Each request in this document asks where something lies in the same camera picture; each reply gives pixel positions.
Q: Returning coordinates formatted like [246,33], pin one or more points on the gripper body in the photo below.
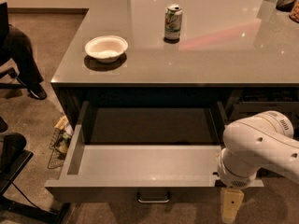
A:
[234,175]

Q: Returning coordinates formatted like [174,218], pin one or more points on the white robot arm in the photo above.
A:
[264,140]

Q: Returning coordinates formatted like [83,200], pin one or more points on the grey counter cabinet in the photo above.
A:
[224,45]

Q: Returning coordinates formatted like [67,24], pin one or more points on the green white soda can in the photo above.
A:
[172,22]

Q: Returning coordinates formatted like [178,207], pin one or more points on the white paper bowl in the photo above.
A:
[106,48]

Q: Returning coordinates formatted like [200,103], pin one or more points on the snack bag on counter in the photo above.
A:
[294,14]

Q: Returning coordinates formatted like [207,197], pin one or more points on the black shoe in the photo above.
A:
[37,92]

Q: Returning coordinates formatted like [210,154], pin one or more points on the person leg dark trousers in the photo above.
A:
[17,46]

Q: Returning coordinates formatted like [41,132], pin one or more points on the wire basket with trash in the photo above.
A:
[60,142]

